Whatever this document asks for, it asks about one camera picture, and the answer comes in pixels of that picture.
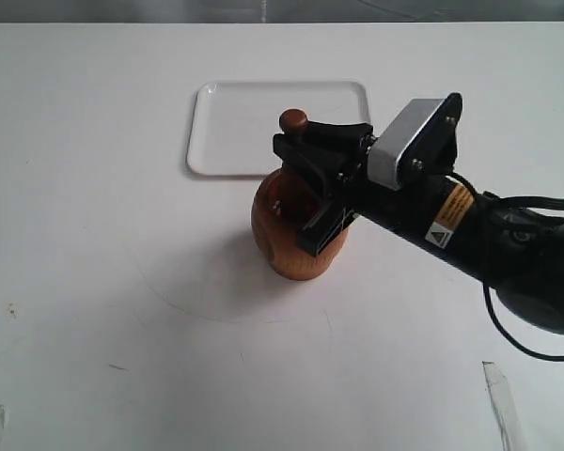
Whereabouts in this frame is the brown wooden pestle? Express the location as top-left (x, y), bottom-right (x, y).
top-left (278, 108), bottom-right (309, 145)

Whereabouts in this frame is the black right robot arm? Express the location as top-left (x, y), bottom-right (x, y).
top-left (273, 93), bottom-right (564, 335)

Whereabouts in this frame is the clear tape strip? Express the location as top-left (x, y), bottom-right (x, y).
top-left (482, 361), bottom-right (527, 451)

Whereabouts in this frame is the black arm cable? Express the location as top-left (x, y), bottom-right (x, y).
top-left (448, 171), bottom-right (564, 363)

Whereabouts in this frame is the wooden mortar bowl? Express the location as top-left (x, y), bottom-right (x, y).
top-left (251, 167), bottom-right (349, 281)

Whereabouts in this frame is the white rectangular tray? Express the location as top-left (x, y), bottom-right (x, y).
top-left (186, 80), bottom-right (370, 178)

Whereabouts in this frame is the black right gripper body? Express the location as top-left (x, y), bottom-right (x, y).
top-left (296, 134), bottom-right (484, 263)

